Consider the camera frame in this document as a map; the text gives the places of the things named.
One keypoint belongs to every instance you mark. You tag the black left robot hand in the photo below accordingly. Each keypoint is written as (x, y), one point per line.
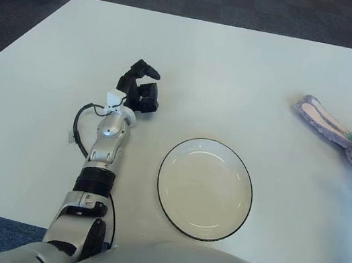
(134, 88)

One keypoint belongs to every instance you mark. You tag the purple plush bunny doll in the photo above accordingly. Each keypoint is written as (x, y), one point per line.
(321, 119)

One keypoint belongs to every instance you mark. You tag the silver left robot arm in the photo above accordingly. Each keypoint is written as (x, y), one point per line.
(106, 146)

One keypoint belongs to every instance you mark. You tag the white plate black rim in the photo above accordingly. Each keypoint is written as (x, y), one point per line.
(204, 191)

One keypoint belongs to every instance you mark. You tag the white left wrist mount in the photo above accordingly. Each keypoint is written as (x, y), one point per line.
(113, 97)

